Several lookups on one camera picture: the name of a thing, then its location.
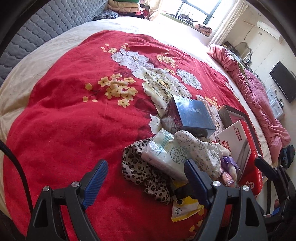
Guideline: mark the cream bed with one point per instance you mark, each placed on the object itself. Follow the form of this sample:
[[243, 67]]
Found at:
[[34, 60]]

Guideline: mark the red tissue pack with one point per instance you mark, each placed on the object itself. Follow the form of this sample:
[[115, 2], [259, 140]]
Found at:
[[249, 183]]

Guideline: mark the vanity mirror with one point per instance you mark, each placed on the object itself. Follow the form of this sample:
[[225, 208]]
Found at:
[[245, 47]]

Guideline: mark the white teal tissue packet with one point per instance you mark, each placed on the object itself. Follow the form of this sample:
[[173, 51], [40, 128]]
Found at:
[[161, 150]]

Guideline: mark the grey quilted headboard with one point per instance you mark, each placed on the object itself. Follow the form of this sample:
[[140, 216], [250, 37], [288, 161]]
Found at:
[[46, 18]]

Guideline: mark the dark blue box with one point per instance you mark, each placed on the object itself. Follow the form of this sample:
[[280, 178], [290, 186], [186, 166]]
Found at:
[[194, 115]]

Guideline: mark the leopard print cloth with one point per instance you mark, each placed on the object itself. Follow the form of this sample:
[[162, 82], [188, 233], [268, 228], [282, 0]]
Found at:
[[134, 166]]

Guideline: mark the cream plush toy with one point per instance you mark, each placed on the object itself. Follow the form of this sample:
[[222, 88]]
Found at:
[[229, 162]]

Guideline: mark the dressing table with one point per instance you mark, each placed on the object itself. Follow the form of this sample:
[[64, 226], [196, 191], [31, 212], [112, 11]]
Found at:
[[229, 47]]

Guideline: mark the white floral plush toy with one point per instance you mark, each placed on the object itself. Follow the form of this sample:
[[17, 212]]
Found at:
[[203, 148]]

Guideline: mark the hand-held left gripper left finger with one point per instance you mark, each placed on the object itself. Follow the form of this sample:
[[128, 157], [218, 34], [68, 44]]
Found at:
[[97, 180]]

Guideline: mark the yellow white packet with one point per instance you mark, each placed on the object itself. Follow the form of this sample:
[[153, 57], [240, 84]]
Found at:
[[185, 208]]

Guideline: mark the dark patterned pillow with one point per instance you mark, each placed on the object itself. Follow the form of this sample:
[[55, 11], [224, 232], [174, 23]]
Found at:
[[106, 15]]

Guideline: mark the brown cardboard tray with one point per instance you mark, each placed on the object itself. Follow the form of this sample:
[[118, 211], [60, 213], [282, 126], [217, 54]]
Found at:
[[222, 113]]

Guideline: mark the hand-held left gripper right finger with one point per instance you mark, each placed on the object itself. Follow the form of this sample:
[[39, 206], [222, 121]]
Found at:
[[196, 183]]

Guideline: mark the stack of folded blankets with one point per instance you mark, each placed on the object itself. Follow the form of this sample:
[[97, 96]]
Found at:
[[124, 5]]

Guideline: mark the pink quilt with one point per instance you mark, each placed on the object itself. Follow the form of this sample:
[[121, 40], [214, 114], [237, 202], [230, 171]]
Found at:
[[259, 97]]

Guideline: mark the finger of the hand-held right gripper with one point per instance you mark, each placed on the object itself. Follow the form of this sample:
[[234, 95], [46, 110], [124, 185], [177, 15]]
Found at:
[[263, 165]]

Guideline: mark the floral cushion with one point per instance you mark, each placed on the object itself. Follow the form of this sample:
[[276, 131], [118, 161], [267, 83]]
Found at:
[[203, 29]]

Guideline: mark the window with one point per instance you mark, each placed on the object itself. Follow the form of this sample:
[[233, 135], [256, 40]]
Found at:
[[196, 11]]

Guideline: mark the dark clothes pile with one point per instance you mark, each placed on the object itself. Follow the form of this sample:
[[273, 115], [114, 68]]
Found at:
[[182, 17]]

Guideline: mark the red floral blanket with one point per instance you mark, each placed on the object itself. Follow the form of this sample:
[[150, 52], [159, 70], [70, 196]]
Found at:
[[69, 115]]

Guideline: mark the white drawer cabinet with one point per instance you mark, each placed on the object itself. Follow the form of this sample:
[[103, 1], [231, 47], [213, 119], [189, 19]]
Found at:
[[275, 106]]

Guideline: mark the cream curtain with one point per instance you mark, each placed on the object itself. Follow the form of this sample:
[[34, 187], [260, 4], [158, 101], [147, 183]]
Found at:
[[229, 23], [153, 9]]

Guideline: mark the black television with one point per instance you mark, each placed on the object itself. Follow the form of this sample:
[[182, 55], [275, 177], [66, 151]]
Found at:
[[284, 81]]

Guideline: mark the white air conditioner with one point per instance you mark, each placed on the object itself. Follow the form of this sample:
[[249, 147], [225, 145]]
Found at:
[[268, 29]]

